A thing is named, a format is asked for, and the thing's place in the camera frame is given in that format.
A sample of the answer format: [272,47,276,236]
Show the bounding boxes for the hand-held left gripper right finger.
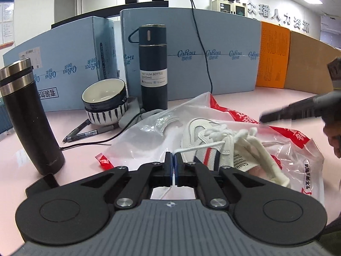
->
[174,154,263,210]

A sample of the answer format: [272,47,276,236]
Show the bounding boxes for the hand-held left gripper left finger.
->
[80,152,173,210]

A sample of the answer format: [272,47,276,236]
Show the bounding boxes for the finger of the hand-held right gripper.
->
[260,95,324,124]

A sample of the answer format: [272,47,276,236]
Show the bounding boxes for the white sneaker shoe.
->
[181,118,291,190]

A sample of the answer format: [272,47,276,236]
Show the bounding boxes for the person's right hand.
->
[324,121,341,158]

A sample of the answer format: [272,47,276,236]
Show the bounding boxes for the red and white plastic bag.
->
[94,92,325,206]

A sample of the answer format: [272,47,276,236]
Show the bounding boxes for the brown cardboard box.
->
[284,31,341,95]

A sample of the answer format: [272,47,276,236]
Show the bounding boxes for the orange cardboard box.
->
[256,21,291,89]

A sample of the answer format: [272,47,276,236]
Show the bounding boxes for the grey cloth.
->
[118,97,166,129]

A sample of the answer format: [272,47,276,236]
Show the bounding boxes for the white striped bowl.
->
[85,103,129,126]

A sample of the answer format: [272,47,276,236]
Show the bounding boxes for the black marker pen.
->
[70,125,118,141]

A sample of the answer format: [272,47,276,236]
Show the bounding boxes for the dark blue bowl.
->
[81,78,128,111]

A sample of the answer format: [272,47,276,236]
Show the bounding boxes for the dark grey pen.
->
[62,119,91,143]

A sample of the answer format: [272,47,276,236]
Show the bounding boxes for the large light blue carton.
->
[120,8,262,103]

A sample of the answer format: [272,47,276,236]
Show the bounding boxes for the dark blue vacuum bottle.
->
[128,25,168,111]

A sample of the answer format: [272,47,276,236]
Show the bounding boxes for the white cabinet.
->
[212,0,247,18]

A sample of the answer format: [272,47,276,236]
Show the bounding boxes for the black steel thermos tumbler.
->
[0,58,66,176]

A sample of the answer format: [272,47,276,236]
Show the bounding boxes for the light blue carton white label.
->
[3,16,119,113]

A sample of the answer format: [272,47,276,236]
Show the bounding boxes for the thin black cable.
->
[61,109,145,151]

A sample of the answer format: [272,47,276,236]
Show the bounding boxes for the hanging black cable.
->
[170,0,214,95]

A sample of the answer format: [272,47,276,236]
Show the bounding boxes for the wall poster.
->
[0,0,14,49]

